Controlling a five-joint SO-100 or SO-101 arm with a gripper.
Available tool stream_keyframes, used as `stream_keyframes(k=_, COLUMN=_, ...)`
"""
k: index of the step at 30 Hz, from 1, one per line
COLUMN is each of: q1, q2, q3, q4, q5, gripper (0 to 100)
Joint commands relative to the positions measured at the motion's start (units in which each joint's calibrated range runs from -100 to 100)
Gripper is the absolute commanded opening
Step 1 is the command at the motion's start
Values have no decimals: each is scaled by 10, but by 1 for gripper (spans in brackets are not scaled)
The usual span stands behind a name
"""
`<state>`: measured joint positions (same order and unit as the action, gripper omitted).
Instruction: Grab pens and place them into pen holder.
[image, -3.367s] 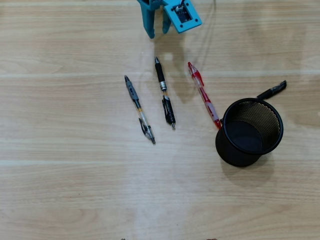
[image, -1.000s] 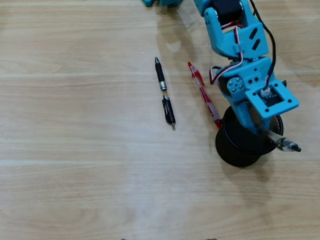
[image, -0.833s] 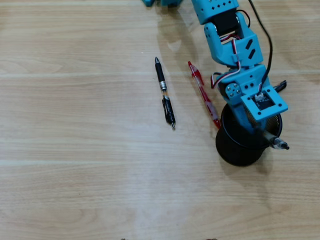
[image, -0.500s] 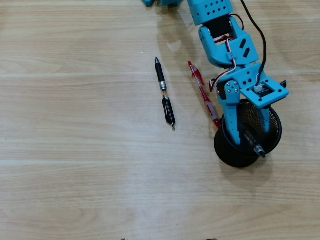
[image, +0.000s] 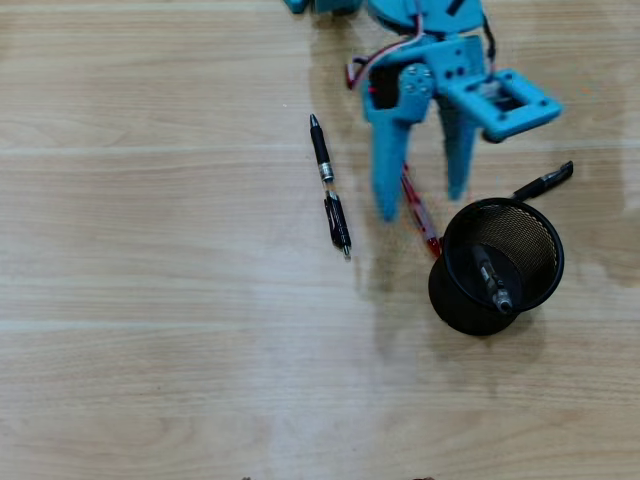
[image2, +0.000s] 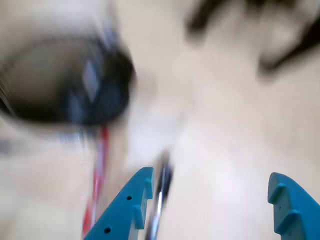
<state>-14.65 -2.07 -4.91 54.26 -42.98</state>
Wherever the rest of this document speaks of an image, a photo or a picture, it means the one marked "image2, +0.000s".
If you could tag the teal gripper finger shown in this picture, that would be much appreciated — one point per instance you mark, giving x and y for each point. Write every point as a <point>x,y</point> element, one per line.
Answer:
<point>125,215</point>
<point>302,215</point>

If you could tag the black grip silver tip pen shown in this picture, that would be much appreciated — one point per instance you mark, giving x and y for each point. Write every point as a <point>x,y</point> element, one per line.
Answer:
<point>160,200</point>

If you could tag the red clear barrel pen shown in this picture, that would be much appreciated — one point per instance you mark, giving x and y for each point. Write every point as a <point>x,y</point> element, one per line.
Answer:
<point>100,170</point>

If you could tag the black mesh pen holder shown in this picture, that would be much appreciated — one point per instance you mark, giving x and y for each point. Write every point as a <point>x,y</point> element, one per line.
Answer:
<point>37,82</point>

